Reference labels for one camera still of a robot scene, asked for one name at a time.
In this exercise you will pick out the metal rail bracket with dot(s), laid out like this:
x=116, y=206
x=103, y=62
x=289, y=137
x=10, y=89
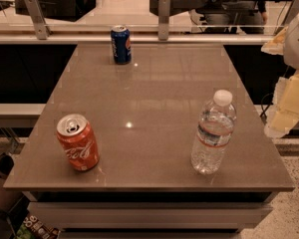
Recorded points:
x=163, y=19
x=292, y=12
x=42, y=30

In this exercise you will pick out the blue pepsi can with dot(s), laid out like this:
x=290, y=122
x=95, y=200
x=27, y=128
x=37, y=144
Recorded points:
x=121, y=44

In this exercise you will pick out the right metal rail bracket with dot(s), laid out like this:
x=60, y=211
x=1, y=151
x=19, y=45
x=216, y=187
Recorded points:
x=292, y=12

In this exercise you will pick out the black box on counter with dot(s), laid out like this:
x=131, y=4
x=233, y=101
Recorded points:
x=56, y=0

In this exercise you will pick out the dark bin on floor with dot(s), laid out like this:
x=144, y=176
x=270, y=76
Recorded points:
x=8, y=198

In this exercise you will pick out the green snack bag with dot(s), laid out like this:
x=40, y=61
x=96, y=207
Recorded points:
x=33, y=228

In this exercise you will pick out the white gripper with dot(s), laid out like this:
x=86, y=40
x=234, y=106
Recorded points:
x=298, y=45

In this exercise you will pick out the red coca-cola can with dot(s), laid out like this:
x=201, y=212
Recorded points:
x=77, y=138

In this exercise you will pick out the left metal rail bracket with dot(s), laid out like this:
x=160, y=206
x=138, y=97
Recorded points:
x=42, y=30

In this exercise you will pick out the middle metal rail bracket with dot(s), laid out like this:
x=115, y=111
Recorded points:
x=163, y=19

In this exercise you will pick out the clear plastic water bottle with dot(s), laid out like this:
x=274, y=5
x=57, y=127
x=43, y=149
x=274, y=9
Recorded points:
x=215, y=127

